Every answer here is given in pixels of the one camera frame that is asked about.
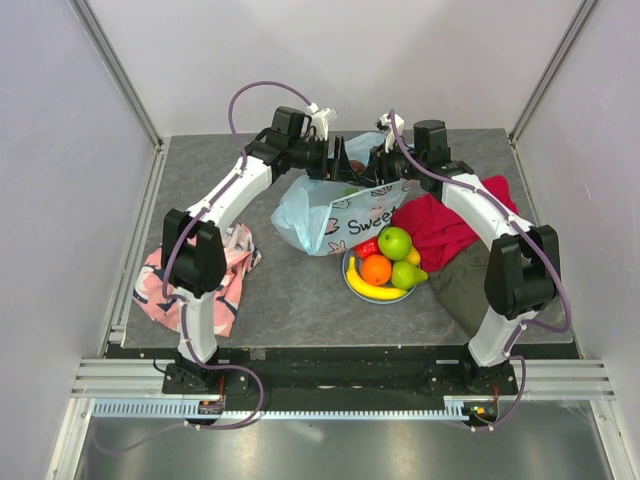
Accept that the red cloth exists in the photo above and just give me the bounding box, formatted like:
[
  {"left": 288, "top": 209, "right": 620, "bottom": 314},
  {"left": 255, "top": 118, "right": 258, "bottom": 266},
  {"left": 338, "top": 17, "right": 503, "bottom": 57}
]
[{"left": 391, "top": 175, "right": 519, "bottom": 274}]

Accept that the yellow fake banana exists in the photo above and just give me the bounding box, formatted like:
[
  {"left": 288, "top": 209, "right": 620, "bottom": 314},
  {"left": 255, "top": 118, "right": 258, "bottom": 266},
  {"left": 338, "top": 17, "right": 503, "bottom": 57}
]
[{"left": 344, "top": 256, "right": 410, "bottom": 303}]

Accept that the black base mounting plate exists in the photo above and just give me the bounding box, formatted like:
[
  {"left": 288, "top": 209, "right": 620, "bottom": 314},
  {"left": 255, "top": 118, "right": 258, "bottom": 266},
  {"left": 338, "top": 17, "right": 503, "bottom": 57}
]
[{"left": 162, "top": 345, "right": 518, "bottom": 397}]

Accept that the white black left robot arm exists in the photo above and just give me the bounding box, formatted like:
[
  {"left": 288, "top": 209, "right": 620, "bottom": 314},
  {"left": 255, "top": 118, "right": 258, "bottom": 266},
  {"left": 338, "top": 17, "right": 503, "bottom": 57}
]
[{"left": 161, "top": 104, "right": 357, "bottom": 393}]

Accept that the dark red fake fruit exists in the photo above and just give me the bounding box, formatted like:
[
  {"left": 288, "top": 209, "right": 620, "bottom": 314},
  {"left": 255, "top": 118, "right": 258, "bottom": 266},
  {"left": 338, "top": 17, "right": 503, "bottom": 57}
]
[{"left": 350, "top": 160, "right": 365, "bottom": 175}]

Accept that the aluminium corner post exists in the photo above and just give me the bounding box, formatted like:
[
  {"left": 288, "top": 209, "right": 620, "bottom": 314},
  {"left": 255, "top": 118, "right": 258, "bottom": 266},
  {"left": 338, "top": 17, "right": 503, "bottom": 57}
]
[
  {"left": 508, "top": 0, "right": 600, "bottom": 149},
  {"left": 69, "top": 0, "right": 164, "bottom": 151}
]

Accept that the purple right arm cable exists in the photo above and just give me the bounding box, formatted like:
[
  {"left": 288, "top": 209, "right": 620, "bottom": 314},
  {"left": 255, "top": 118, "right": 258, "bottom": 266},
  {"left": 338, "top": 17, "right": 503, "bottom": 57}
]
[{"left": 388, "top": 108, "right": 572, "bottom": 432}]

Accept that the aluminium frame rail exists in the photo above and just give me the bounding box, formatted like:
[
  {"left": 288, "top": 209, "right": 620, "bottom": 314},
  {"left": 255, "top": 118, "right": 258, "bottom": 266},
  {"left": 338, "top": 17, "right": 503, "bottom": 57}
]
[{"left": 72, "top": 359, "right": 614, "bottom": 400}]

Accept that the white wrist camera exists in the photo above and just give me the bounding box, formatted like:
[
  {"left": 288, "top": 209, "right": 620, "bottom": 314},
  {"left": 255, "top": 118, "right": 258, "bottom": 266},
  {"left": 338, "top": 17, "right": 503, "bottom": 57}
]
[
  {"left": 306, "top": 103, "right": 338, "bottom": 141},
  {"left": 376, "top": 114, "right": 404, "bottom": 153}
]

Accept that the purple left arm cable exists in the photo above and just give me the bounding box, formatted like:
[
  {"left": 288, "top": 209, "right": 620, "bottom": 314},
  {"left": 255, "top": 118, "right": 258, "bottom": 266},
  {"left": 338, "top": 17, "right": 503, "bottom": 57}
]
[{"left": 92, "top": 80, "right": 316, "bottom": 454}]

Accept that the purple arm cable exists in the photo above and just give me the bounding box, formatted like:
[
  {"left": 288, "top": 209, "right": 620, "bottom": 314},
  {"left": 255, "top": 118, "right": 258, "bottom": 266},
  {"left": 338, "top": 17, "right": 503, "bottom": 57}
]
[
  {"left": 92, "top": 80, "right": 316, "bottom": 454},
  {"left": 388, "top": 108, "right": 572, "bottom": 432}
]

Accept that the pink navy patterned cloth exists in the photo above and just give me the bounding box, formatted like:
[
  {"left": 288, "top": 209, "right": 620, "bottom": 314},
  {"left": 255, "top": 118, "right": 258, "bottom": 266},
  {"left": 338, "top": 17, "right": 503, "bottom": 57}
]
[{"left": 133, "top": 220, "right": 261, "bottom": 337}]

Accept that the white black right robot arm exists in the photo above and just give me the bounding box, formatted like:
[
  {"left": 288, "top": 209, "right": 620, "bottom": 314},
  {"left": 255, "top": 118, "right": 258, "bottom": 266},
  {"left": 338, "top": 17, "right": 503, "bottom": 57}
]
[{"left": 360, "top": 112, "right": 571, "bottom": 394}]

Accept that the translucent light blue plastic bag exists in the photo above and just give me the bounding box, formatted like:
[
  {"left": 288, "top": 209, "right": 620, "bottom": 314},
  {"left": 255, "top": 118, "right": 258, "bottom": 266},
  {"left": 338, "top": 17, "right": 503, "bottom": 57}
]
[{"left": 270, "top": 131, "right": 424, "bottom": 257}]

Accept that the olive green cloth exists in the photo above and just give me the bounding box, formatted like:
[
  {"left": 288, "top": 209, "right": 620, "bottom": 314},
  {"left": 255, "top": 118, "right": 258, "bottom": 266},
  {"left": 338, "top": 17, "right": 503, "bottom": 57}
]
[{"left": 430, "top": 241, "right": 490, "bottom": 337}]

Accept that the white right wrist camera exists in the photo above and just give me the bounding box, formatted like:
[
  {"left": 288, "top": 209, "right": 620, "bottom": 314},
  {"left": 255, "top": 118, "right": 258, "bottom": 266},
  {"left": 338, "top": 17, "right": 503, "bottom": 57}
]
[{"left": 376, "top": 114, "right": 404, "bottom": 153}]

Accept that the red fake apple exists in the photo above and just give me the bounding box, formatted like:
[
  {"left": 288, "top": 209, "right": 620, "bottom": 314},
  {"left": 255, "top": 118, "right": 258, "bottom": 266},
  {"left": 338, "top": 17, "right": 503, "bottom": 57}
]
[{"left": 354, "top": 236, "right": 380, "bottom": 260}]

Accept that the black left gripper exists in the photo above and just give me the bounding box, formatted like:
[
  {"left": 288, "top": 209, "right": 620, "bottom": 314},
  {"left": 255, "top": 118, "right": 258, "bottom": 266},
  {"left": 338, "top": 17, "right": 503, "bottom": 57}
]
[{"left": 289, "top": 135, "right": 359, "bottom": 184}]

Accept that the green fake pear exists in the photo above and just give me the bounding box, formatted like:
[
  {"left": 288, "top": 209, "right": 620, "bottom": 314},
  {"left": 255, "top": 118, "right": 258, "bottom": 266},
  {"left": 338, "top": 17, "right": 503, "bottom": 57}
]
[{"left": 390, "top": 261, "right": 428, "bottom": 290}]

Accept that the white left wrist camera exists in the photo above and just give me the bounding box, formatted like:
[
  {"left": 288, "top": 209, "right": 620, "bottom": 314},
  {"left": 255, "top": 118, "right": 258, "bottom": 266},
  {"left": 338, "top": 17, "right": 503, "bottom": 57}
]
[{"left": 306, "top": 103, "right": 338, "bottom": 141}]

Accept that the left aluminium corner post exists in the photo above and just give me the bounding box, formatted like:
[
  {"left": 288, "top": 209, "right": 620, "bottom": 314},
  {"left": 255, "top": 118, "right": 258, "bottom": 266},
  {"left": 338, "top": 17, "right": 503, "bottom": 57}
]
[{"left": 69, "top": 0, "right": 164, "bottom": 151}]

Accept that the yellow fake mango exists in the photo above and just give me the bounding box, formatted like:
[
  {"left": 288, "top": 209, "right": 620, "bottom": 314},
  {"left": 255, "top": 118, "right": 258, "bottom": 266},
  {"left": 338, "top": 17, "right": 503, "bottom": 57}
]
[{"left": 405, "top": 247, "right": 421, "bottom": 266}]

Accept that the right aluminium corner post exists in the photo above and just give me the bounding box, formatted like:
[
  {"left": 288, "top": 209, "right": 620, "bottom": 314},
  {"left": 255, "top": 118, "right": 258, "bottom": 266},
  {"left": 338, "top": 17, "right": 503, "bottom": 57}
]
[{"left": 508, "top": 0, "right": 600, "bottom": 149}]

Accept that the fake orange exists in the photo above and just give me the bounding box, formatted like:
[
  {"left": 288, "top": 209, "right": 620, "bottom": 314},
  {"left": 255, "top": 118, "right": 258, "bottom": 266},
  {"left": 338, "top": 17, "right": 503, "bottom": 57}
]
[{"left": 360, "top": 254, "right": 393, "bottom": 286}]

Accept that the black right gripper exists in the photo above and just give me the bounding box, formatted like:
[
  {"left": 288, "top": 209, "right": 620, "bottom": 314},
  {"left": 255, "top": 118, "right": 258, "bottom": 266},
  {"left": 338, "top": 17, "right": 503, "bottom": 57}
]
[{"left": 359, "top": 136, "right": 425, "bottom": 193}]

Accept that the light blue plate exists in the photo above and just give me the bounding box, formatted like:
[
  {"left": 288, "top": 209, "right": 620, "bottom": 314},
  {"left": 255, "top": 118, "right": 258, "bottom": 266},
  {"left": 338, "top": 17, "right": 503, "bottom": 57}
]
[{"left": 341, "top": 248, "right": 416, "bottom": 305}]

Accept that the green fake lime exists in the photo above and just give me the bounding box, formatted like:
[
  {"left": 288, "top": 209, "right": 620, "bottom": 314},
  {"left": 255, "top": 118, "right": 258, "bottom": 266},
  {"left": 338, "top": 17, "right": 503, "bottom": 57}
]
[{"left": 377, "top": 226, "right": 413, "bottom": 261}]

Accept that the slotted grey cable duct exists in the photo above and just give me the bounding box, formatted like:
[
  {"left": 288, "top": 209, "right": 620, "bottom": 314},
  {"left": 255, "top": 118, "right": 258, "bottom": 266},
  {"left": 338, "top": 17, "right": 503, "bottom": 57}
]
[{"left": 92, "top": 399, "right": 499, "bottom": 422}]

